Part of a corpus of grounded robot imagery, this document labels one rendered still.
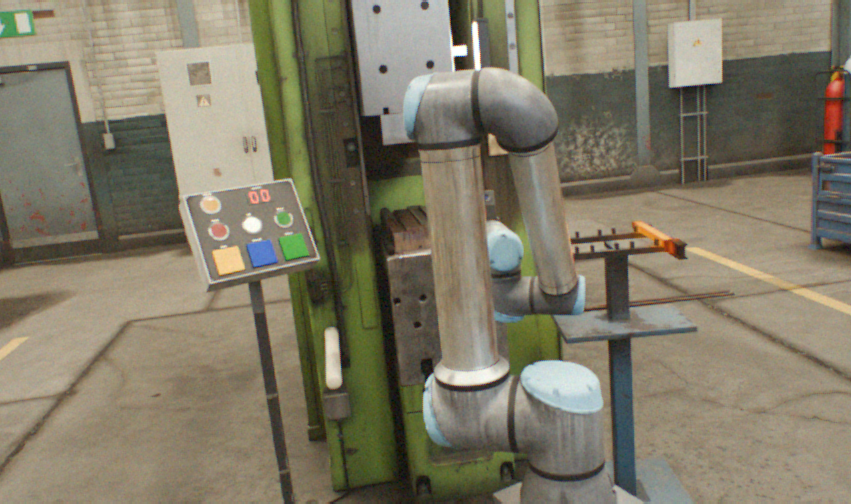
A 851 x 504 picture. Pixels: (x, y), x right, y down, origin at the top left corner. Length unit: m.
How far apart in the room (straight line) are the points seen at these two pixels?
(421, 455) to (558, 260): 1.20
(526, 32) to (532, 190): 1.23
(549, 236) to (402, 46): 1.03
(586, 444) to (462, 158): 0.58
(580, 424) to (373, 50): 1.37
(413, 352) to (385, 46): 0.99
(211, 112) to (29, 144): 2.18
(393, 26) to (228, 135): 5.50
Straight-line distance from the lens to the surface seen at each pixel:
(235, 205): 2.15
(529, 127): 1.23
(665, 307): 2.44
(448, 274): 1.29
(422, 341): 2.34
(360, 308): 2.49
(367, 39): 2.26
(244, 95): 7.61
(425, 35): 2.28
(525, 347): 2.65
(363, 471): 2.74
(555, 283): 1.55
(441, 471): 2.56
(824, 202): 5.87
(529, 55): 2.50
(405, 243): 2.31
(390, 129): 2.26
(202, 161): 7.72
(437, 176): 1.26
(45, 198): 8.86
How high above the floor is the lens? 1.42
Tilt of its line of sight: 12 degrees down
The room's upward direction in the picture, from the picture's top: 6 degrees counter-clockwise
